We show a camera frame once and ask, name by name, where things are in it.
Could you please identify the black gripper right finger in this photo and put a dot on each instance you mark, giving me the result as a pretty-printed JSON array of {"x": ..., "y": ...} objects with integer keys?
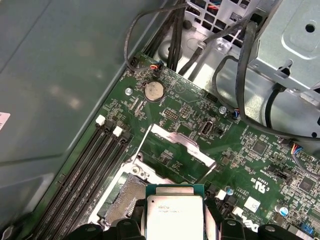
[{"x": 235, "y": 230}]

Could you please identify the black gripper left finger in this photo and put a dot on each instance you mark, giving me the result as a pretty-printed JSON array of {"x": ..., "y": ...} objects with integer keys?
[{"x": 127, "y": 230}]

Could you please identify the silver CPU chip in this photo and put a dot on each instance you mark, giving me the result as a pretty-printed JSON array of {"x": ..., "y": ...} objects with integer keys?
[{"x": 172, "y": 217}]

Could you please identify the CPU socket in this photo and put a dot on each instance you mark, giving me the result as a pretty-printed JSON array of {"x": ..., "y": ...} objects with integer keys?
[{"x": 125, "y": 200}]

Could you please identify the RAM slot black latches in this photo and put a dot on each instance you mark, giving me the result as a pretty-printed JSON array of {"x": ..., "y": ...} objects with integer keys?
[
  {"x": 79, "y": 175},
  {"x": 104, "y": 175}
]

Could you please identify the green motherboard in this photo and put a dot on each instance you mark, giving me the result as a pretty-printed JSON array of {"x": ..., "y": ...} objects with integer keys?
[{"x": 225, "y": 150}]

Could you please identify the round coin battery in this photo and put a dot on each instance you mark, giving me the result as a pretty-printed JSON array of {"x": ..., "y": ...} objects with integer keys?
[{"x": 154, "y": 91}]

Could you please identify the white label sticker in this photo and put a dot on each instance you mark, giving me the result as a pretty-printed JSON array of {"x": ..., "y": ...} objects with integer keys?
[{"x": 4, "y": 121}]

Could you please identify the black PC case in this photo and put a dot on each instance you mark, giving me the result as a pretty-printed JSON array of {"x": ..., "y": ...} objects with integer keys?
[{"x": 50, "y": 75}]

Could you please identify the silver metal drive cage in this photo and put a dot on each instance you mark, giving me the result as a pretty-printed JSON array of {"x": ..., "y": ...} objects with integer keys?
[{"x": 287, "y": 37}]

